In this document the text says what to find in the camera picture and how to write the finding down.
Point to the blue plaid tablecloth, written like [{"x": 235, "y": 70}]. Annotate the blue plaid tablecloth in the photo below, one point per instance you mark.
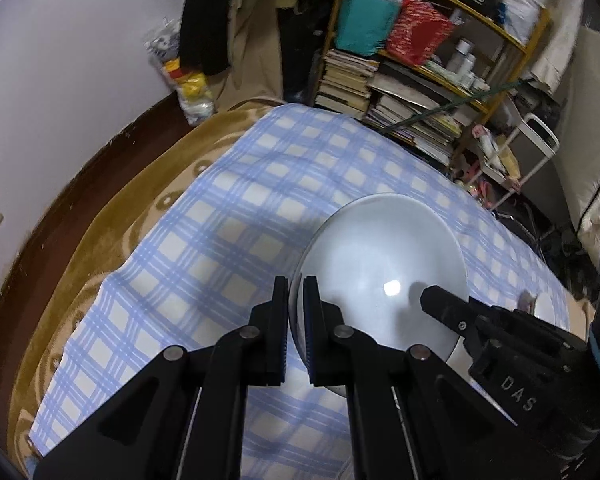
[{"x": 247, "y": 219}]

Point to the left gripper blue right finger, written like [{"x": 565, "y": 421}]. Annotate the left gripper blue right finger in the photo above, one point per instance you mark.
[{"x": 314, "y": 324}]

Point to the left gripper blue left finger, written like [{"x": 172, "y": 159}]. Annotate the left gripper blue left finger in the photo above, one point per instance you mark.
[{"x": 277, "y": 330}]

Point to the large white bowl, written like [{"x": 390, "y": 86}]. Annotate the large white bowl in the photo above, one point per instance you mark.
[{"x": 373, "y": 258}]

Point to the teal bag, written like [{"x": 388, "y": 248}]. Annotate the teal bag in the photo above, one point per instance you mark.
[{"x": 364, "y": 25}]

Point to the cherry plate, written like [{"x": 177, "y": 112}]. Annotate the cherry plate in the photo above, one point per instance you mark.
[{"x": 540, "y": 306}]

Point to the wooden shelf unit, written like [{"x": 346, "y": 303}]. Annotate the wooden shelf unit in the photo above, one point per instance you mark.
[{"x": 478, "y": 55}]

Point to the yellow plastic bag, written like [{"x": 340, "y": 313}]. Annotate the yellow plastic bag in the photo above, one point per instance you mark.
[{"x": 191, "y": 88}]

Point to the stack of books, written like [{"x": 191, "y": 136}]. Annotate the stack of books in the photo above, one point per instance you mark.
[{"x": 343, "y": 85}]

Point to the red patterned bag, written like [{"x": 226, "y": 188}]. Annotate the red patterned bag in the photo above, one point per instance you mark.
[{"x": 418, "y": 32}]

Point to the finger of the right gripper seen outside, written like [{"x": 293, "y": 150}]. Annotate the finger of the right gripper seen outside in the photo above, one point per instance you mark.
[{"x": 456, "y": 314}]

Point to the green broom handle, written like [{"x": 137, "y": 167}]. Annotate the green broom handle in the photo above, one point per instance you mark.
[{"x": 477, "y": 96}]

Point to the white utility cart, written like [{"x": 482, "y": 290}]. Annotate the white utility cart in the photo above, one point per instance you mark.
[{"x": 497, "y": 166}]

